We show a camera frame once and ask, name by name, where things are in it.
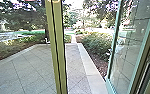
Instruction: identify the green framed glass door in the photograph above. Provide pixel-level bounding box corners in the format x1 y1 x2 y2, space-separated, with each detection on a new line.
0 0 69 94
105 0 150 94

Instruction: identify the green shrub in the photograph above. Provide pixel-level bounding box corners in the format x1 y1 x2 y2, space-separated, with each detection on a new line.
80 31 114 63

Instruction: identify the thin trunk tree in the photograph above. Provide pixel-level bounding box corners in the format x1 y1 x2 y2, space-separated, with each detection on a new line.
84 0 120 28

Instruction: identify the long green hedge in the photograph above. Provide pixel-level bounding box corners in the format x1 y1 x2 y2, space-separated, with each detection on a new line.
0 33 47 64

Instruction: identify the large tree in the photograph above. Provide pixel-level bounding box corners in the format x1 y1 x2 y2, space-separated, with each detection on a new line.
0 0 47 34

